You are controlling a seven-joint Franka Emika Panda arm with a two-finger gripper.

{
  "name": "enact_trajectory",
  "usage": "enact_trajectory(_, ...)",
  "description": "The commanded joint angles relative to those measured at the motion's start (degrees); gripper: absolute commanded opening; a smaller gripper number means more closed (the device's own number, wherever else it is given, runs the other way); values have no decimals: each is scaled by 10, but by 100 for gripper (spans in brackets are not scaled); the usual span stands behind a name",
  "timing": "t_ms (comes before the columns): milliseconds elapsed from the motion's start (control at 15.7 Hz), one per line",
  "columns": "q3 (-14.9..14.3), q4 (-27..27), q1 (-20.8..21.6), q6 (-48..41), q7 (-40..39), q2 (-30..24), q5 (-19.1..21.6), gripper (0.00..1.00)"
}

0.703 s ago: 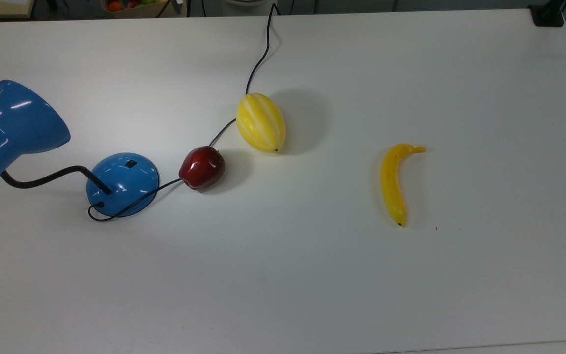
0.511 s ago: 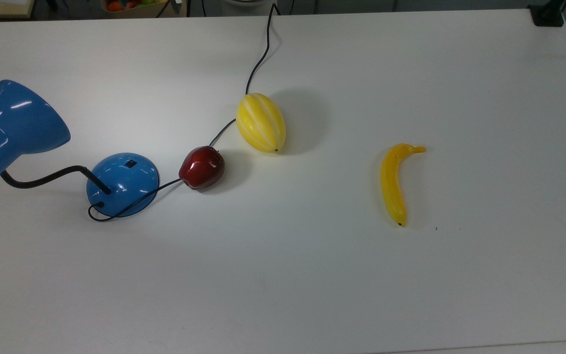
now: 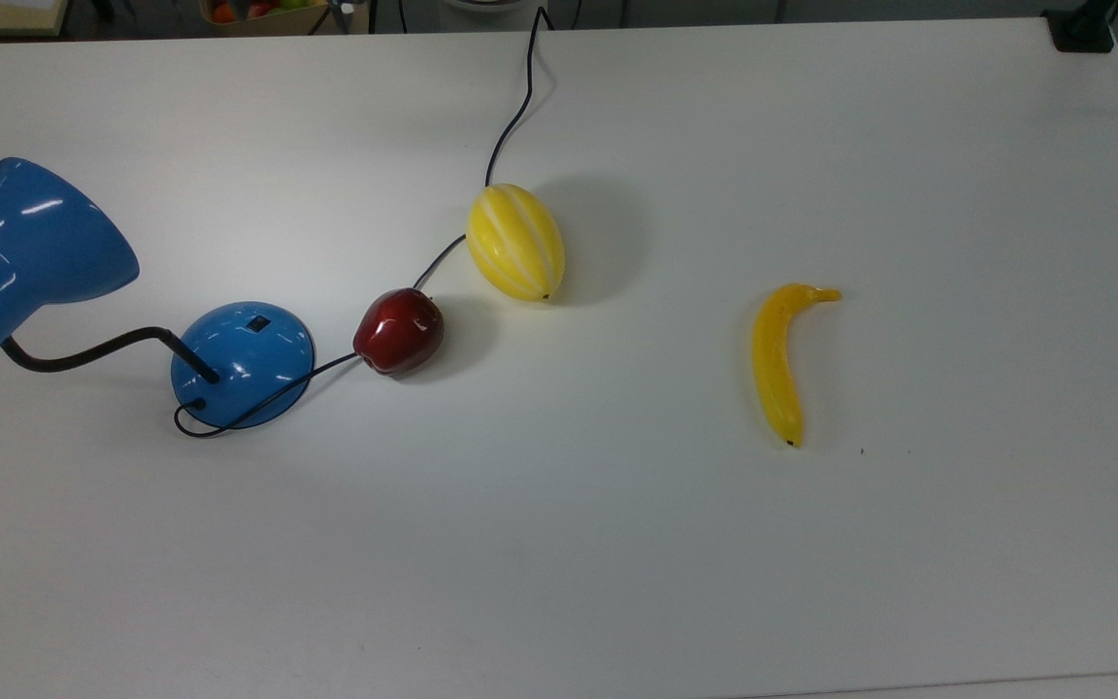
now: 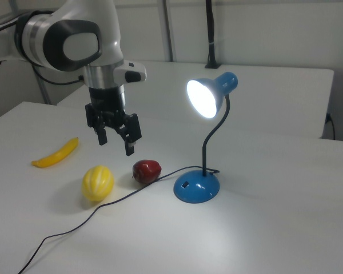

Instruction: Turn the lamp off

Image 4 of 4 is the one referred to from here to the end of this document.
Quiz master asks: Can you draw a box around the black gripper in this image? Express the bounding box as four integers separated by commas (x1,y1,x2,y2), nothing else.
85,86,142,157

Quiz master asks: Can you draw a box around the blue gooseneck desk lamp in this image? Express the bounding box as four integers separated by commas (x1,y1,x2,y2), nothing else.
173,71,240,204

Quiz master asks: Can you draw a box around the black wall plug cable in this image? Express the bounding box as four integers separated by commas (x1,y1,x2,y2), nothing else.
325,112,337,141

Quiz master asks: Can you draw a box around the yellow ribbed melon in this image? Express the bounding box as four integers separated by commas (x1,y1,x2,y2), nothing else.
81,165,115,202

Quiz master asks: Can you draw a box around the thin black lamp cable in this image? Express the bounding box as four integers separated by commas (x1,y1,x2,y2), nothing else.
17,166,220,274

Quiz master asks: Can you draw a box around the black clamped pole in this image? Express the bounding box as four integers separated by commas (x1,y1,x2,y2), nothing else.
204,0,222,70

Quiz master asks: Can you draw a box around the yellow banana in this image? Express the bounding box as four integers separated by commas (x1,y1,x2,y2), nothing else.
31,136,81,169

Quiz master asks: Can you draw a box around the dark red apple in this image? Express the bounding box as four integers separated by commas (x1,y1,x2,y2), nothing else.
131,159,163,184

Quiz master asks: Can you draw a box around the grey partition frame post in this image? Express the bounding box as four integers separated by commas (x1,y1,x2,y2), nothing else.
162,0,176,62
35,66,53,106

